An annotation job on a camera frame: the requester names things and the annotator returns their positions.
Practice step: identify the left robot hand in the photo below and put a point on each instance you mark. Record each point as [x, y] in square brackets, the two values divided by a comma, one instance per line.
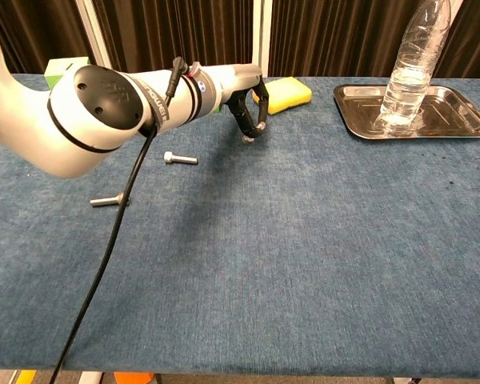
[240, 78]

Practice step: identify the small white screw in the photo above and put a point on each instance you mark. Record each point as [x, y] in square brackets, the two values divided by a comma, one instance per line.
[246, 140]

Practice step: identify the metal socket head screw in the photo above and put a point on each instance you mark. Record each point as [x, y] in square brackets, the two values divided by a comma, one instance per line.
[182, 160]
[104, 201]

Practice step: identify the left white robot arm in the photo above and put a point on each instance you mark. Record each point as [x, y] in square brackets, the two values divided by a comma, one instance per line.
[84, 120]

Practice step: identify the yellow sponge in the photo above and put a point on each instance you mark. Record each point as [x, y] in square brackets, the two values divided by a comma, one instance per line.
[290, 94]

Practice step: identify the dark brown pleated curtain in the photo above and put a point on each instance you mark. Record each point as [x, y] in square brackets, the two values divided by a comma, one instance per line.
[176, 32]
[24, 24]
[328, 36]

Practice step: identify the clear plastic water bottle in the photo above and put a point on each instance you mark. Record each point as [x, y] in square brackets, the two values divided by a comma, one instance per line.
[408, 80]

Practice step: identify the green numbered cube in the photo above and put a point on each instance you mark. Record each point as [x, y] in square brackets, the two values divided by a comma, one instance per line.
[58, 70]

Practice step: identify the blue table cloth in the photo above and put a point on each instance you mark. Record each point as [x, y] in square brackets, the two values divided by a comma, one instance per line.
[284, 260]

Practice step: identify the metal tray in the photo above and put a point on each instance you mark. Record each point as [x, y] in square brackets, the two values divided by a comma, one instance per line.
[444, 116]

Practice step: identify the orange object under table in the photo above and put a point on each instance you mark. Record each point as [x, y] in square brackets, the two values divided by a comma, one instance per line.
[133, 378]

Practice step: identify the white partition post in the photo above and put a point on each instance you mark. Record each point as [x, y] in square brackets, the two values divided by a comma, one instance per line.
[260, 36]
[94, 36]

